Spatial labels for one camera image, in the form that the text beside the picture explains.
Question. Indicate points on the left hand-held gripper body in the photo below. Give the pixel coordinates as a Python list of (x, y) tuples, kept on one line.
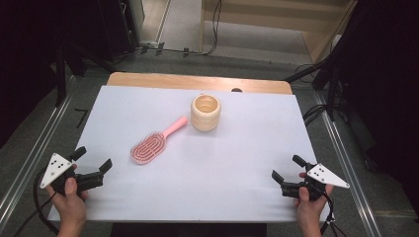
[(56, 166)]

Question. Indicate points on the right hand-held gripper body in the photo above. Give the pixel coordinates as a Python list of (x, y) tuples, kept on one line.
[(324, 176)]

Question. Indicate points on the pink hairbrush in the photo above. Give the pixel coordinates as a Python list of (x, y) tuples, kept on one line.
[(150, 148)]

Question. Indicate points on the cream ribbed cup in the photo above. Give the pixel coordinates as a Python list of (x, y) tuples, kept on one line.
[(206, 118)]

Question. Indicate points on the person's right hand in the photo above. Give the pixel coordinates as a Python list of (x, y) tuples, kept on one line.
[(309, 210)]

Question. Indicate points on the person's left hand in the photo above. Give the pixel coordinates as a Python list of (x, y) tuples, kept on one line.
[(70, 205)]

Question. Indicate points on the white table cover sheet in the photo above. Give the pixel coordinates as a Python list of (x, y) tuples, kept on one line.
[(230, 164)]

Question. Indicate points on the black metal stand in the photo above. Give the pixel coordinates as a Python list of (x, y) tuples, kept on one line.
[(331, 85), (61, 75)]

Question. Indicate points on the wooden table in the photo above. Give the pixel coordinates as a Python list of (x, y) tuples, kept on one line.
[(164, 80)]

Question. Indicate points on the wooden panel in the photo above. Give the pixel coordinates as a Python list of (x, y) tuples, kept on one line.
[(263, 16)]

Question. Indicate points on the metal floor rail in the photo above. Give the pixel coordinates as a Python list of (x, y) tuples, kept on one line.
[(33, 154), (346, 164)]

